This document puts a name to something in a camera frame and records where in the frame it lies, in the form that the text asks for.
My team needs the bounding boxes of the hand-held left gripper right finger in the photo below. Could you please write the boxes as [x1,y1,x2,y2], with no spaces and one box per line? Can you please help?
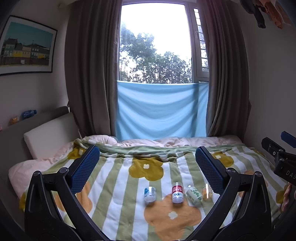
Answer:
[185,146,272,241]

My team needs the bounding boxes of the framed wall picture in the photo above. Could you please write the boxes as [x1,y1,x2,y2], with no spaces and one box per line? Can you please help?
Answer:
[0,15,58,76]

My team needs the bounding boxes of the green dotted white bottle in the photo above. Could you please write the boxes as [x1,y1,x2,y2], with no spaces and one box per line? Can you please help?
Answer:
[186,185,203,205]

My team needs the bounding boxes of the person's right hand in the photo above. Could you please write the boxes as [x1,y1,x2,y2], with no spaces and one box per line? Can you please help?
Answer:
[281,183,296,212]

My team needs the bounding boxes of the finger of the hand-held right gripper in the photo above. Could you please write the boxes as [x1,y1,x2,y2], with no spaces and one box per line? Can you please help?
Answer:
[281,131,296,149]
[261,137,285,161]

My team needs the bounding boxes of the window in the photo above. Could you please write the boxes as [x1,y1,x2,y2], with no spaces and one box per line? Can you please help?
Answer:
[118,0,211,84]

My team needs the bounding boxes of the red label bottle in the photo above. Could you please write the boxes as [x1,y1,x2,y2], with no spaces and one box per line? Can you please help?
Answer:
[171,182,184,204]

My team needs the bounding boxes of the pink duvet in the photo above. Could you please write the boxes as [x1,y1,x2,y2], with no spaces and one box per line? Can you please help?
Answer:
[8,134,242,193]

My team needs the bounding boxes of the brown curtain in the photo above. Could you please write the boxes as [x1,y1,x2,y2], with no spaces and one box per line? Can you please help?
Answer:
[65,0,122,143]
[190,0,252,138]

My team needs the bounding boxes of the hanging clothes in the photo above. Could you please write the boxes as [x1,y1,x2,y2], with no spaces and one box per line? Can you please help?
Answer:
[239,0,295,29]

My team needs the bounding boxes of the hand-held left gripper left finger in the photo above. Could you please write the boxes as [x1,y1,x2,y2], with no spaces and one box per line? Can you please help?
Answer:
[24,145,109,241]

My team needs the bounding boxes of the blue plastic bottle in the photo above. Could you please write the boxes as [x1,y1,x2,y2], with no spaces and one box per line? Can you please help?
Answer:
[21,109,37,120]

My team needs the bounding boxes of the white bottle with blue label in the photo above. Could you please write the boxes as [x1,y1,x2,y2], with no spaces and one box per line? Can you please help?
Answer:
[144,186,156,203]

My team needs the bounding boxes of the floral striped blanket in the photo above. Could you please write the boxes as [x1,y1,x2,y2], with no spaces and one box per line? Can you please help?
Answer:
[19,136,289,241]

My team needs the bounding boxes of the light blue cloth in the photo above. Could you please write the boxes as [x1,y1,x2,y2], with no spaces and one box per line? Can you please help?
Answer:
[115,80,209,141]

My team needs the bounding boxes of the clear glass cup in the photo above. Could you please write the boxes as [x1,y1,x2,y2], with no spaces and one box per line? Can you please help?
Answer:
[202,183,213,200]

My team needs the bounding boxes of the white pillow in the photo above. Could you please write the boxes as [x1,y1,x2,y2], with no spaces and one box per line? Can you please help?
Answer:
[23,113,80,159]

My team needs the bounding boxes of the grey bed headboard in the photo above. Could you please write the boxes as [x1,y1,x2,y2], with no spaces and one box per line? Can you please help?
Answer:
[0,106,80,200]

